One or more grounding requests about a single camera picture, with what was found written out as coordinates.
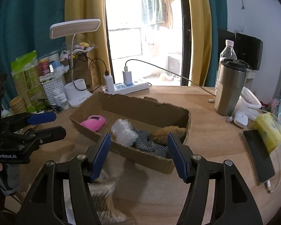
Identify black monitor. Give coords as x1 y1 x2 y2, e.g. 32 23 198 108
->
218 28 263 71

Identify yellow tissue pack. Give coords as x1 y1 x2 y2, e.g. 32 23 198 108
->
253 113 281 154

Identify white power strip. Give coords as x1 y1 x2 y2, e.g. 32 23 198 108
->
102 81 149 95

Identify white computer mouse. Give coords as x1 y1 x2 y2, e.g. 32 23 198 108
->
233 111 248 128

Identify brown cardboard box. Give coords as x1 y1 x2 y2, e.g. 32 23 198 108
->
69 91 192 175

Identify white perforated basket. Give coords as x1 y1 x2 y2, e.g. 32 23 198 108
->
39 74 65 105

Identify white charger with black cable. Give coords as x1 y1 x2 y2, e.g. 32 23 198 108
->
103 71 115 92

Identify white lidded container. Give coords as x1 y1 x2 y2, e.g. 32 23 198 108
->
232 87 261 121

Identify white desk lamp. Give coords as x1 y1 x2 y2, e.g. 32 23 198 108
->
49 18 102 108

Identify white pill bottle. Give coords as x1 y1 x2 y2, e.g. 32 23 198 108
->
52 88 61 107
58 93 70 110

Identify white fluffy plastic bag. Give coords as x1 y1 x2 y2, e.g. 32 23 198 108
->
111 119 138 147

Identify dark grey dotted socks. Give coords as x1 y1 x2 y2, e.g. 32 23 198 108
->
132 128 171 159

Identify green paper cup package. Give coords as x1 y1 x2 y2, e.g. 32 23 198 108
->
10 50 46 113

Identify brown teddy bear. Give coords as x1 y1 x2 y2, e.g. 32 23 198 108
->
150 126 187 146

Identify black smartphone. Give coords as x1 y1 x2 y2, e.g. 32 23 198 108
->
242 130 275 183

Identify clear water bottle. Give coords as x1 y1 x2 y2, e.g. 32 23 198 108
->
215 40 237 93

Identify plush toys in bag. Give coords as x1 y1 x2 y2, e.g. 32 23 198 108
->
60 42 96 61

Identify pink soft pouch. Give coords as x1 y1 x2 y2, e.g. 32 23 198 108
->
80 115 106 132

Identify red can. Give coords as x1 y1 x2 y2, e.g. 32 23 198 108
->
37 58 50 76

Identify steel travel tumbler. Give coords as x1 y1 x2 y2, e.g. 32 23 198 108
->
215 59 246 116

